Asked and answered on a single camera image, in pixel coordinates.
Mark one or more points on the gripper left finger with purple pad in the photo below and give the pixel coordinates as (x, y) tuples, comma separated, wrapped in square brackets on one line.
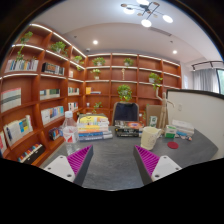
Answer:
[(73, 167)]

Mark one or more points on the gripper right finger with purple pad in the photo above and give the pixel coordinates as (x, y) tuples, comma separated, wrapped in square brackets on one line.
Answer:
[(153, 167)]

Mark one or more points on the clear plastic water bottle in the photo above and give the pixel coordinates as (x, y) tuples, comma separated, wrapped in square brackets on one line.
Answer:
[(70, 133)]

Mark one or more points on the red round coaster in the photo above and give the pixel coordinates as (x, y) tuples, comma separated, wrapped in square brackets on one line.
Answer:
[(172, 145)]

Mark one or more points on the colourful stack of books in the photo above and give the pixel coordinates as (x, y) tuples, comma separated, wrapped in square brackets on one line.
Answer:
[(93, 127)]

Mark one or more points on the green and white box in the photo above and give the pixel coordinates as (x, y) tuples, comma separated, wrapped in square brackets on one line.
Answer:
[(170, 131)]

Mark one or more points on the dark stack of books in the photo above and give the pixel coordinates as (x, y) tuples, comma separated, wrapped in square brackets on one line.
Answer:
[(128, 128)]

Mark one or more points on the white flat box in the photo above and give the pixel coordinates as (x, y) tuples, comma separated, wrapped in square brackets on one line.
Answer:
[(183, 126)]

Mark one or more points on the brown cardboard box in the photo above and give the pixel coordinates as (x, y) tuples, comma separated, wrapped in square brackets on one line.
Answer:
[(154, 110)]

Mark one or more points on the dark office chair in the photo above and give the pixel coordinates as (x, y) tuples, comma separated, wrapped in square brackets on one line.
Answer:
[(125, 111)]

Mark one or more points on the wooden artist mannequin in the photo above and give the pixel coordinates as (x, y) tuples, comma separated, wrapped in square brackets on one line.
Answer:
[(163, 112)]

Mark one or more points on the trailing potted plant centre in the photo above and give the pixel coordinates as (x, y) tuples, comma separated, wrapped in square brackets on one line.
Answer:
[(124, 92)]

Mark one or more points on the white board panel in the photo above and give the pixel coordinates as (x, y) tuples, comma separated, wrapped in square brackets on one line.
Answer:
[(203, 109)]

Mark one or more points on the potted plant right shelf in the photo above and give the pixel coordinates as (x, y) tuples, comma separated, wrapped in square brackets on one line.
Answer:
[(155, 80)]

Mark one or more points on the grey window curtain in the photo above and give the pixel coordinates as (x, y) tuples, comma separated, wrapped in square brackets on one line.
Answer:
[(206, 80)]

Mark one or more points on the ceiling chandelier lamp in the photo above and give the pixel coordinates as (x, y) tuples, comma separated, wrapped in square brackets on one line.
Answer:
[(145, 9)]

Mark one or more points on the wooden wall bookshelf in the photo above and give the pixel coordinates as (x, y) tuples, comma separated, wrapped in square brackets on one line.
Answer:
[(48, 81)]

